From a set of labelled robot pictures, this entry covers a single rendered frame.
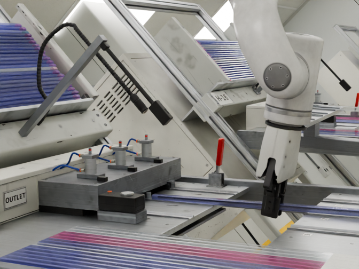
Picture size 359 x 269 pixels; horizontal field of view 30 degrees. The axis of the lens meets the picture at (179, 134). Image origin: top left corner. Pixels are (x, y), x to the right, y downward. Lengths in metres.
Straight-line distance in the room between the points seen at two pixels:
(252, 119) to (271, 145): 1.29
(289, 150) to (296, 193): 0.26
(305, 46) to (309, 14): 7.93
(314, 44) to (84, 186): 0.48
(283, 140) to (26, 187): 0.48
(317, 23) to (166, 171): 7.70
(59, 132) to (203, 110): 0.88
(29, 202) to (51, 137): 0.24
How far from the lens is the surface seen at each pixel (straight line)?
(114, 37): 4.73
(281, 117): 1.18
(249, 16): 1.15
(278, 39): 1.11
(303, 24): 9.11
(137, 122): 2.47
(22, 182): 1.26
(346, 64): 5.81
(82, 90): 1.69
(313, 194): 1.43
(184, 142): 2.38
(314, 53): 1.18
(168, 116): 1.22
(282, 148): 1.18
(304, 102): 1.19
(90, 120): 1.63
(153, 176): 1.40
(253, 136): 2.28
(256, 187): 1.47
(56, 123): 1.53
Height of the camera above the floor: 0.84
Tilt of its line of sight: 12 degrees up
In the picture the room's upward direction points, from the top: 40 degrees counter-clockwise
